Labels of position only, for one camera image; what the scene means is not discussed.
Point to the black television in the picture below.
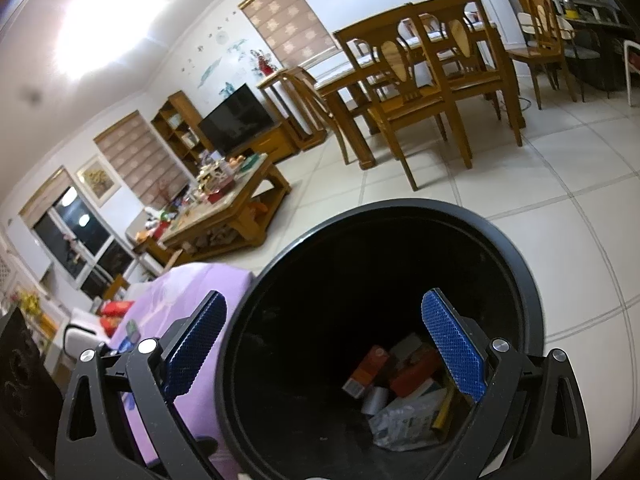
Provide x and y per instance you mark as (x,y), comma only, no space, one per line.
(235,120)

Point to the dark cluttered side table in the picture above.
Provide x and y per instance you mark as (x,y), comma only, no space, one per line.
(600,50)

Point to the red pillow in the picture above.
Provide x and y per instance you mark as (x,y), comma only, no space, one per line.
(117,307)
(111,325)

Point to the orange carton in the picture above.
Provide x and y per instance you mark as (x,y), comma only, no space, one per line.
(367,367)

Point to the white backed chair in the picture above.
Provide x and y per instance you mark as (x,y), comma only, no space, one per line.
(565,27)

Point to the white wall boiler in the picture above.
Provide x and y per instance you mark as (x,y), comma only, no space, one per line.
(30,260)

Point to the white carton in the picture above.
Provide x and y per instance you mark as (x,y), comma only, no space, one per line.
(406,345)

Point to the tall wooden pedestal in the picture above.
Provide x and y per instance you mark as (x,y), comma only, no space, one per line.
(272,80)

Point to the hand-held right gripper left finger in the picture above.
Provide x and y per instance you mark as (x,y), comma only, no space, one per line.
(192,355)

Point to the dark window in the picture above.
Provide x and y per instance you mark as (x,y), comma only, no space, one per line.
(65,240)

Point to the wooden bookshelf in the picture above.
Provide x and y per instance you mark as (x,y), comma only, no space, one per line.
(172,100)

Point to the black round bin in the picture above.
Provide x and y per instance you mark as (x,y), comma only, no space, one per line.
(300,360)

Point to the white paper cup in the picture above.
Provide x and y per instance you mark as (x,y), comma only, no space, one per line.
(375,400)

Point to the wooden coffee table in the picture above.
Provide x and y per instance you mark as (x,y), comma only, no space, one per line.
(235,195)

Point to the yellow flowers in orange vase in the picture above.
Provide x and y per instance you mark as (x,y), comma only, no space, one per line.
(29,305)

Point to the wooden television stand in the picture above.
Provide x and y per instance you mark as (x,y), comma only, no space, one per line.
(277,142)

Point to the short window blind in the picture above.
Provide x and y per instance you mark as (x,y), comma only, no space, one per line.
(45,197)

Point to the framed sunflower painting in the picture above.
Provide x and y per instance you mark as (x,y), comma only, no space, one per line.
(99,180)

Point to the pink patterned roller blind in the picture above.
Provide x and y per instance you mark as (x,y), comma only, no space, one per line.
(290,20)

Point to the white printed plastic packet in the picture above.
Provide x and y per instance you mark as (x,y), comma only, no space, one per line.
(405,422)

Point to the green flat box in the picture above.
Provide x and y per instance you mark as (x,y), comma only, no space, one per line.
(254,162)

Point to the white lattice cabinet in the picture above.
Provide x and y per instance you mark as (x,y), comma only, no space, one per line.
(6,275)

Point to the wooden dining chair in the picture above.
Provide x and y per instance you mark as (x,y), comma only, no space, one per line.
(475,75)
(305,95)
(542,10)
(400,105)

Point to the purple blanket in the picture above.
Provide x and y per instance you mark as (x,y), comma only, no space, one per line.
(150,300)

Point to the wooden dining table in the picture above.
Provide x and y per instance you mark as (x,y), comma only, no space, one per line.
(357,145)

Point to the large round ceiling lamp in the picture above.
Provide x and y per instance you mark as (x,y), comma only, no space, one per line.
(110,25)

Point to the pile of soft toys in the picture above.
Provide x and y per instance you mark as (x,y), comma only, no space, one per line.
(157,222)

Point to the wooden armchair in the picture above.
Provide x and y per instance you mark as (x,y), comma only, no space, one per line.
(137,232)

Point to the red vase with flowers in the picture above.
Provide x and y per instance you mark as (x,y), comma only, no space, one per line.
(265,65)

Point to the wooden model decoration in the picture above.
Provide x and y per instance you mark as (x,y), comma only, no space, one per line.
(215,175)

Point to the striped roller blind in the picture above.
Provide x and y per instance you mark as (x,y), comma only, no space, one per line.
(145,160)

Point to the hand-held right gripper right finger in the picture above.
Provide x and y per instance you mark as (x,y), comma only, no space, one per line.
(452,345)

